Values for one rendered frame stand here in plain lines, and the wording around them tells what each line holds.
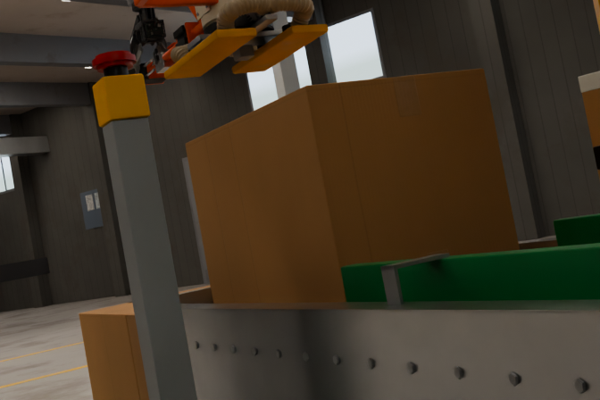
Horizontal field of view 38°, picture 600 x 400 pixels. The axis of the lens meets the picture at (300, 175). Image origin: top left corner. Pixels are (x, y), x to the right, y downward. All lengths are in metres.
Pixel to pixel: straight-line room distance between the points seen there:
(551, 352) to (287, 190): 0.82
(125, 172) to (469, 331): 0.64
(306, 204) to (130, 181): 0.33
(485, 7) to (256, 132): 9.60
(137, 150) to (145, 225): 0.12
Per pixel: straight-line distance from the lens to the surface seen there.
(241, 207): 1.78
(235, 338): 1.53
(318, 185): 1.48
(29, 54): 12.58
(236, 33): 1.93
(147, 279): 1.37
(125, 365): 2.80
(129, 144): 1.38
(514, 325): 0.90
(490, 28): 11.12
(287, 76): 5.76
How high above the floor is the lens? 0.72
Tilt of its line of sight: 3 degrees up
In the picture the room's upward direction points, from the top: 11 degrees counter-clockwise
